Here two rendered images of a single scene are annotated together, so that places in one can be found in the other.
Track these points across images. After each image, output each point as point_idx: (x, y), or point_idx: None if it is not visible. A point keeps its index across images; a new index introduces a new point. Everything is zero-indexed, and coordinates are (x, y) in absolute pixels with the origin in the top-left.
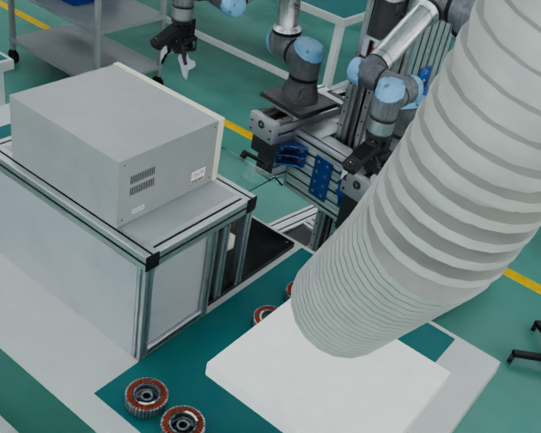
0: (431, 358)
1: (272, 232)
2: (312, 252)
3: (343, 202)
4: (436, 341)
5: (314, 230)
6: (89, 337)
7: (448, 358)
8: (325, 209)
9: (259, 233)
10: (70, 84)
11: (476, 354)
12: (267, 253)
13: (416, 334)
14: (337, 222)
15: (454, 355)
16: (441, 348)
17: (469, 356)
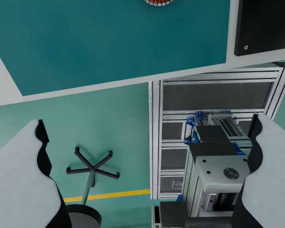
0: (1, 49)
1: (274, 45)
2: (211, 68)
3: (231, 148)
4: (24, 76)
5: (239, 127)
6: None
7: None
8: (245, 139)
9: None
10: None
11: None
12: (255, 0)
13: (40, 65)
14: (220, 130)
15: (1, 77)
16: (13, 73)
17: None
